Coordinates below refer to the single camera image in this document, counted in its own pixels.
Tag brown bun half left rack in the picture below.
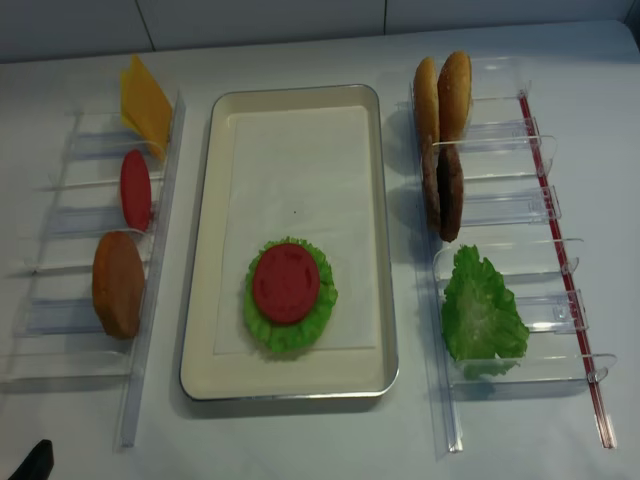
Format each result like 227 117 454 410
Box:
92 231 145 339

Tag left bun in right rack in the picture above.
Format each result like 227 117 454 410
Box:
413 57 440 147

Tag cream metal tray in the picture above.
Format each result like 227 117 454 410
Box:
179 85 398 401

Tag clear acrylic left rack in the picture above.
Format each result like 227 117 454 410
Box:
1 101 186 448

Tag clear acrylic right rack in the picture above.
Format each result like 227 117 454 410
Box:
396 55 619 455

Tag white paper tray liner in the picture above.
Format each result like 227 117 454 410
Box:
214 106 379 353

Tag green lettuce leaf in rack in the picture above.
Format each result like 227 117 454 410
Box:
441 245 530 381

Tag brown meat patty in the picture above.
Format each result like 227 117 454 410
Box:
437 145 464 242
421 136 441 232

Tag lettuce leaf on tray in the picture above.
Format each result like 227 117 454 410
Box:
243 237 338 354

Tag black object bottom left corner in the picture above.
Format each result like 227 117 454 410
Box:
8 439 55 480

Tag tomato slice on tray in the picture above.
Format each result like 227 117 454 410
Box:
251 243 320 326

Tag yellow cheese slices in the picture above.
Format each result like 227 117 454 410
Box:
120 55 173 163

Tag clear acrylic rack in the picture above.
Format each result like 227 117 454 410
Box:
396 55 619 455
1 101 186 448

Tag bun in rack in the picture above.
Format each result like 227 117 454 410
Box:
413 57 440 147
437 51 472 142

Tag red tomato slice in rack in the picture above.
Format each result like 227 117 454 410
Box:
120 149 152 231

